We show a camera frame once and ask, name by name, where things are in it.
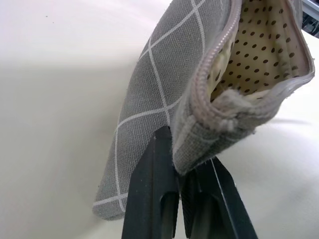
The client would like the grey plaid zipper pouch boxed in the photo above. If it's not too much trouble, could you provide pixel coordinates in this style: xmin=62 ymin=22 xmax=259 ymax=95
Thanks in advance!
xmin=92 ymin=0 xmax=315 ymax=222

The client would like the grey metal frame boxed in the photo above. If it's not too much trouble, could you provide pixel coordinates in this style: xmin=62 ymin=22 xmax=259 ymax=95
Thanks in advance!
xmin=301 ymin=0 xmax=319 ymax=38

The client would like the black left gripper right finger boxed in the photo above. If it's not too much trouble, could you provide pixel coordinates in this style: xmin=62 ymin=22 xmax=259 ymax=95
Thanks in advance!
xmin=178 ymin=156 xmax=259 ymax=239

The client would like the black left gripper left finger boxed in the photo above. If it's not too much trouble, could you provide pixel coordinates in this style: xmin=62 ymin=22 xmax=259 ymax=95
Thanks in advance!
xmin=121 ymin=126 xmax=180 ymax=239

